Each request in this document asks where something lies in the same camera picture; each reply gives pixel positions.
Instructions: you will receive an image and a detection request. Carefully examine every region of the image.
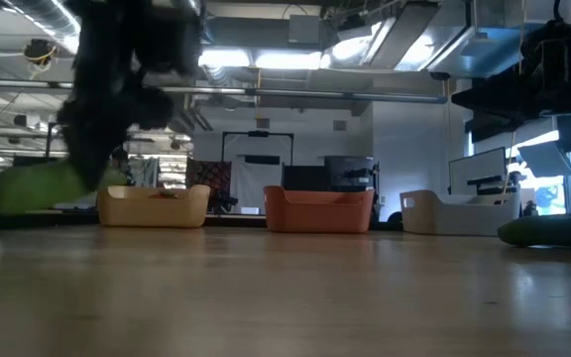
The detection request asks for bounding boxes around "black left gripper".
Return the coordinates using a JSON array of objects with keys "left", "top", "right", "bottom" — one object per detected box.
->
[{"left": 56, "top": 0, "right": 203, "bottom": 193}]

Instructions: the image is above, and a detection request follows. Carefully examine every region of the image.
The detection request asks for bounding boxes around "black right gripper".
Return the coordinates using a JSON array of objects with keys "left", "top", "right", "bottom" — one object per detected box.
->
[{"left": 450, "top": 0, "right": 571, "bottom": 121}]

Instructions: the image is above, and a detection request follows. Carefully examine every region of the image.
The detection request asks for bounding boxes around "light green avocado toy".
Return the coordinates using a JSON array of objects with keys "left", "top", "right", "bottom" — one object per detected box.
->
[{"left": 0, "top": 159, "right": 129, "bottom": 215}]

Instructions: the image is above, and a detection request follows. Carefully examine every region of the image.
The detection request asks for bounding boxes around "smooth dark green cucumber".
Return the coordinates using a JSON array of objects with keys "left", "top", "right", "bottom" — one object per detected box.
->
[{"left": 497, "top": 213, "right": 571, "bottom": 250}]

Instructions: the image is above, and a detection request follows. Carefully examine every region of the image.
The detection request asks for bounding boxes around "grey tilted panel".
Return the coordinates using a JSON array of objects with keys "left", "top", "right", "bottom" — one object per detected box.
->
[{"left": 516, "top": 140, "right": 571, "bottom": 179}]

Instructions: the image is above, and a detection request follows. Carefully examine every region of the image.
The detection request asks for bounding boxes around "monitor with white screen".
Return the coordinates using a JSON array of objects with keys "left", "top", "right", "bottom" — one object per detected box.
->
[{"left": 447, "top": 146, "right": 509, "bottom": 196}]

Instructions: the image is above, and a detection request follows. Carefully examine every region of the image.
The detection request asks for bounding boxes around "yellow plastic basket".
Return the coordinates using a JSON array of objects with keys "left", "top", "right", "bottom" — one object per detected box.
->
[{"left": 96, "top": 183, "right": 212, "bottom": 230}]

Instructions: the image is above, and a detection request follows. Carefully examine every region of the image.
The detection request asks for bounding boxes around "dark patterned cloth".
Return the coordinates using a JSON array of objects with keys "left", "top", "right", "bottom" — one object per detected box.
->
[{"left": 185, "top": 158, "right": 233, "bottom": 213}]

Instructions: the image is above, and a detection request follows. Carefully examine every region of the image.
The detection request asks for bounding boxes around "black ceiling device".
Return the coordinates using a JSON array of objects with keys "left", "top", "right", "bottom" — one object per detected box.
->
[{"left": 22, "top": 38, "right": 59, "bottom": 68}]

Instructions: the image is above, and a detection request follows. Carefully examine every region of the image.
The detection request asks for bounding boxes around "ceiling light panel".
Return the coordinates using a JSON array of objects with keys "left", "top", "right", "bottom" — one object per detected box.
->
[
  {"left": 198, "top": 47, "right": 253, "bottom": 68},
  {"left": 254, "top": 49, "right": 324, "bottom": 71}
]

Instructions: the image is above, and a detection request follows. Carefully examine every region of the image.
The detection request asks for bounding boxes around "white plastic basket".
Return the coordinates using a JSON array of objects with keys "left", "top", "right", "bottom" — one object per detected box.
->
[{"left": 399, "top": 188, "right": 522, "bottom": 237}]

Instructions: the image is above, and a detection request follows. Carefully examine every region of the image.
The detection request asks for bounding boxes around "white backdrop sheet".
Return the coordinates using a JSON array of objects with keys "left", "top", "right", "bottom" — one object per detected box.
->
[{"left": 229, "top": 154, "right": 284, "bottom": 215}]

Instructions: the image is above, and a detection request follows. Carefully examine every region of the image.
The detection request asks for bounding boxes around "grey ceiling pipe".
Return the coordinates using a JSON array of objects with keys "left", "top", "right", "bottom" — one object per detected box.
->
[{"left": 159, "top": 84, "right": 449, "bottom": 105}]

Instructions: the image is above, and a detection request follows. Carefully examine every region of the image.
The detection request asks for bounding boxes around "grey ceiling box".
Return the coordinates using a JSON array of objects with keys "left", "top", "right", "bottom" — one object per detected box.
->
[{"left": 287, "top": 14, "right": 322, "bottom": 46}]

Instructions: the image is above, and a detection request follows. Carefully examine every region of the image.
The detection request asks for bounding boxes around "orange plastic basket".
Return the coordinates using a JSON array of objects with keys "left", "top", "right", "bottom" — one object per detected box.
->
[{"left": 263, "top": 184, "right": 376, "bottom": 235}]

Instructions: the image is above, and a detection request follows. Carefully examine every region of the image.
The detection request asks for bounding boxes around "yellow hanging cord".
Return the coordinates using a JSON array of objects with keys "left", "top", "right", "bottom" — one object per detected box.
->
[{"left": 504, "top": 0, "right": 527, "bottom": 195}]

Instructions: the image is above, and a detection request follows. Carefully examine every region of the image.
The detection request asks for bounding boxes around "blue-grey rectangular ceiling duct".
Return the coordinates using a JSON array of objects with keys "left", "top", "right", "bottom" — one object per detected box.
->
[{"left": 426, "top": 19, "right": 571, "bottom": 80}]

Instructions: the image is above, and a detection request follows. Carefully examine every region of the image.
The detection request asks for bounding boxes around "black background rig frame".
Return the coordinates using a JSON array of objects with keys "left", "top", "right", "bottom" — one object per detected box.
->
[{"left": 221, "top": 130, "right": 295, "bottom": 165}]

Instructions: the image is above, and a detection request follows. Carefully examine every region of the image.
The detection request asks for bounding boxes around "black frame knob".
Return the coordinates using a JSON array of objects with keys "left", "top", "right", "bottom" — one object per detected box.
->
[{"left": 383, "top": 211, "right": 406, "bottom": 232}]

